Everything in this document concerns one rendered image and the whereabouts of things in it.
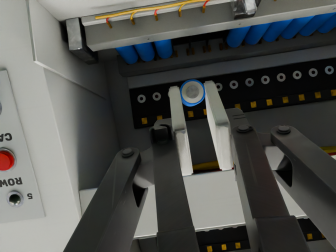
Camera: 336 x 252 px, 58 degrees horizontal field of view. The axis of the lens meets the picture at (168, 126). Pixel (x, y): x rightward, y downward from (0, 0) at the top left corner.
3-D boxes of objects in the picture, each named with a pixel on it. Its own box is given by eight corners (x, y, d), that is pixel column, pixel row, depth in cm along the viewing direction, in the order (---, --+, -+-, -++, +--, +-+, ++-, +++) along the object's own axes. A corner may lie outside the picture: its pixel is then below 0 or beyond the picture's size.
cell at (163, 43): (175, 46, 36) (172, 25, 29) (169, 61, 36) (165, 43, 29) (160, 41, 36) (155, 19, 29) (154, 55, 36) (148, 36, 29)
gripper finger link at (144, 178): (181, 185, 15) (123, 194, 15) (176, 137, 20) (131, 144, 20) (177, 160, 15) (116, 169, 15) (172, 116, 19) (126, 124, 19)
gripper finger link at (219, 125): (215, 124, 16) (230, 122, 16) (203, 81, 22) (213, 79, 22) (220, 171, 17) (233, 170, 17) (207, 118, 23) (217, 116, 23)
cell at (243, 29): (225, 33, 35) (233, 9, 29) (240, 31, 35) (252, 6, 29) (227, 48, 35) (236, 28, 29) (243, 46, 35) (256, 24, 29)
